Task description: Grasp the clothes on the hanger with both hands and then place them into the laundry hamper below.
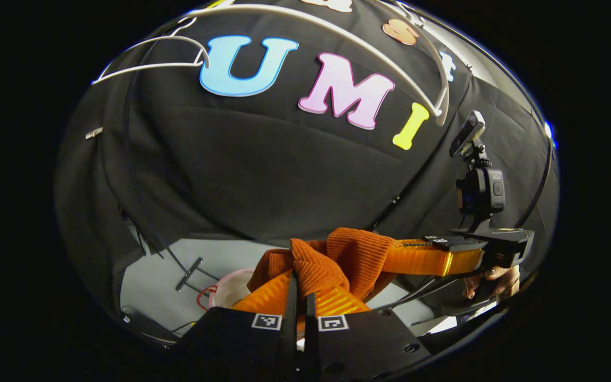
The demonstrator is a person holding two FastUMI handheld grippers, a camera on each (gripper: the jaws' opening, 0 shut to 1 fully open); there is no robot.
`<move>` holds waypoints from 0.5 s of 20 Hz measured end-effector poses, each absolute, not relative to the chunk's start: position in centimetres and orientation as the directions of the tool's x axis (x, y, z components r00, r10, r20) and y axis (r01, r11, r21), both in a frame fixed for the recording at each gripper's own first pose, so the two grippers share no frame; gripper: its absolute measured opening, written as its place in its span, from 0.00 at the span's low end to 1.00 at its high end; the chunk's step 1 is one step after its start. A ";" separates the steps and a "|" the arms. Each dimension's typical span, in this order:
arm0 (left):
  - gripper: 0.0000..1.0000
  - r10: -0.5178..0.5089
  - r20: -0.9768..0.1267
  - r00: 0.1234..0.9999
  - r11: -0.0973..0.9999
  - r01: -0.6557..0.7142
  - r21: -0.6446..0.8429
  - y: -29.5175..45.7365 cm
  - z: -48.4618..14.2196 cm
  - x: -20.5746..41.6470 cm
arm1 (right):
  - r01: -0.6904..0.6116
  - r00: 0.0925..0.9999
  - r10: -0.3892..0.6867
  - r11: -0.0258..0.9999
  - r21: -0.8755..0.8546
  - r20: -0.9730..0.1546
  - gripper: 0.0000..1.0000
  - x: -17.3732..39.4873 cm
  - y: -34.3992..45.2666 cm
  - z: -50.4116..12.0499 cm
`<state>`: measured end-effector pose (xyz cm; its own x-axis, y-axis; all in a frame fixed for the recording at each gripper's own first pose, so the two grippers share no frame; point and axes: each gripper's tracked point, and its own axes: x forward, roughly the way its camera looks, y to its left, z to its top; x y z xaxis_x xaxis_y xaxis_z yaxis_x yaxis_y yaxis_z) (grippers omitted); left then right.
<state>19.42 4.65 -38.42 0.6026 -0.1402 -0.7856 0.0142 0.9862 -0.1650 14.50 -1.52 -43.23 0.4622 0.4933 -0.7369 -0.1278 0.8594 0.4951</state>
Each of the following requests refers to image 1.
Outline black backdrop cloth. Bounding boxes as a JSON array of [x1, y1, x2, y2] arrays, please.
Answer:
[[54, 0, 560, 319]]

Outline white laundry hamper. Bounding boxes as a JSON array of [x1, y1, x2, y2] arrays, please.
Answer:
[[197, 268, 257, 311]]

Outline orange ribbed knit garment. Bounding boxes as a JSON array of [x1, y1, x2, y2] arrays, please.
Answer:
[[246, 227, 400, 340]]

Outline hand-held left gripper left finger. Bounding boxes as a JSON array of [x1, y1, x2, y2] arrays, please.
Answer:
[[176, 271, 298, 380]]

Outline grey metal floor bar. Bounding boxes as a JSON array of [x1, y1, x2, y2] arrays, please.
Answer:
[[175, 257, 204, 293]]

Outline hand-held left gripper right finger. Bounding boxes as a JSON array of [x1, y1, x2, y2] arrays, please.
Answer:
[[303, 286, 433, 380]]

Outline white plastic clothes hanger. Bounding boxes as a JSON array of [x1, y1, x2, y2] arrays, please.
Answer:
[[178, 0, 450, 127], [91, 34, 212, 85]]

